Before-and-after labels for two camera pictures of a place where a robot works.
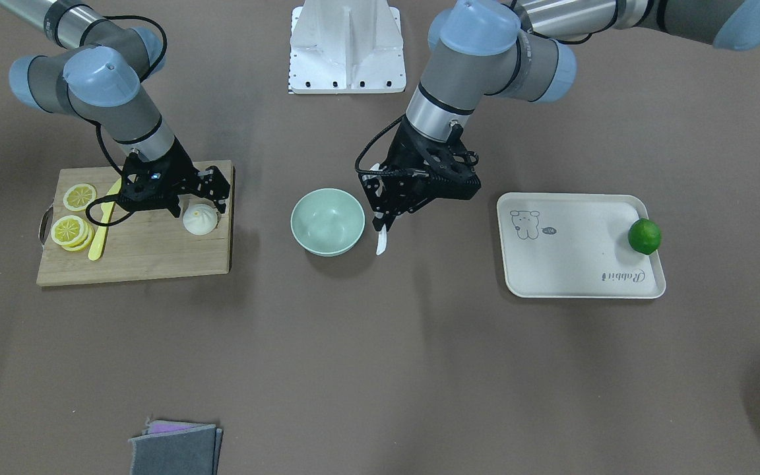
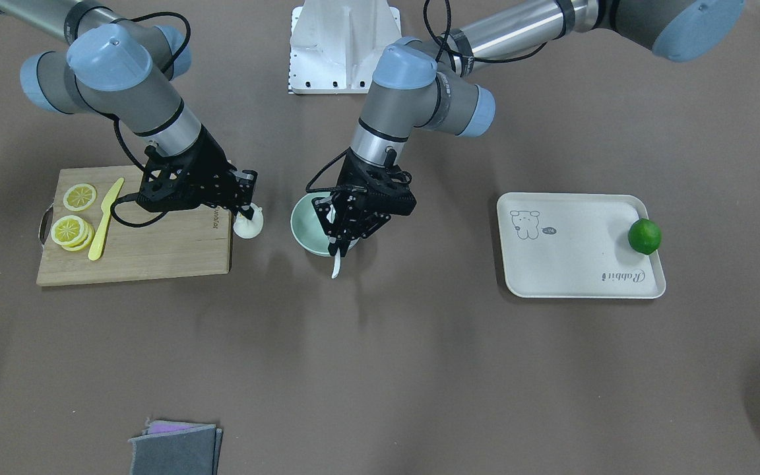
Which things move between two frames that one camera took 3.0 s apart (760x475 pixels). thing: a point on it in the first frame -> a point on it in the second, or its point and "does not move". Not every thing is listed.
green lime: x=644 y=235 does not move
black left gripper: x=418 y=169 -> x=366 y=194
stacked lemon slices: x=72 y=233 does not move
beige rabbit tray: x=574 y=245 does not move
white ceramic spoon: x=382 y=232 -> x=331 y=216
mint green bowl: x=327 y=221 does not move
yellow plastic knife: x=97 y=247 does not move
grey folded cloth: x=177 y=448 does not move
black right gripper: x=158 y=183 -> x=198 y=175
